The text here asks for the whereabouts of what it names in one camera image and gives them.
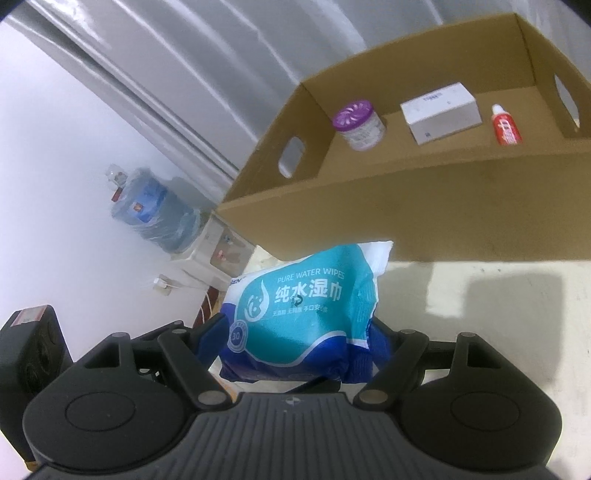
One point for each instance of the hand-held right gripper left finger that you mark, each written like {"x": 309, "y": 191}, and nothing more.
{"x": 214, "y": 337}

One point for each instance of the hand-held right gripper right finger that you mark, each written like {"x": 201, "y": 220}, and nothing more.
{"x": 381, "y": 344}

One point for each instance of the blue wet wipes pack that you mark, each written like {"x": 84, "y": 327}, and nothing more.
{"x": 300, "y": 314}

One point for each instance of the brown cardboard box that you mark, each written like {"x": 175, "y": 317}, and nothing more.
{"x": 415, "y": 203}

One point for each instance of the purple lid air freshener jar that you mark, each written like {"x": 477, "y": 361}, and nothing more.
{"x": 360, "y": 127}

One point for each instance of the white carton box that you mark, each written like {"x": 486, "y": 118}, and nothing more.
{"x": 438, "y": 113}

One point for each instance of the red toothpaste tube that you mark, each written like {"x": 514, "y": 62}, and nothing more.
{"x": 505, "y": 127}

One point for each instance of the white water dispenser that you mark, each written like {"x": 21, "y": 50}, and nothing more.
{"x": 217, "y": 251}

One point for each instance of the blue water bottle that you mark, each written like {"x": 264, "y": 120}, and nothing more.
{"x": 152, "y": 212}

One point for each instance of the grey curtain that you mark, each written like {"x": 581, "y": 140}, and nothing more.
{"x": 184, "y": 55}

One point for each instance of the white wall socket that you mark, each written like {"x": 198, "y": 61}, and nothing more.
{"x": 165, "y": 284}

